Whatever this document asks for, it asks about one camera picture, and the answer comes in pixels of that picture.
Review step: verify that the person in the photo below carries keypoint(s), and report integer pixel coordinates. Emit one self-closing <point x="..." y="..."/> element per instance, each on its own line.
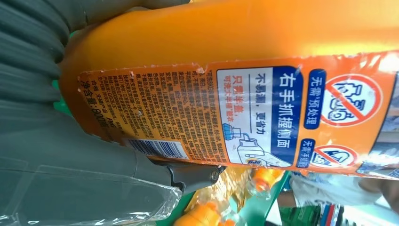
<point x="318" y="190"/>

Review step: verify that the green plastic crate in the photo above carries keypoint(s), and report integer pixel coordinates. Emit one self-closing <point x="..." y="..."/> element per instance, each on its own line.
<point x="296" y="216"/>

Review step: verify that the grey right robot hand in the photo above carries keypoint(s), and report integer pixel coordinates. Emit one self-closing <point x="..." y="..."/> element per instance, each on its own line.
<point x="62" y="171"/>

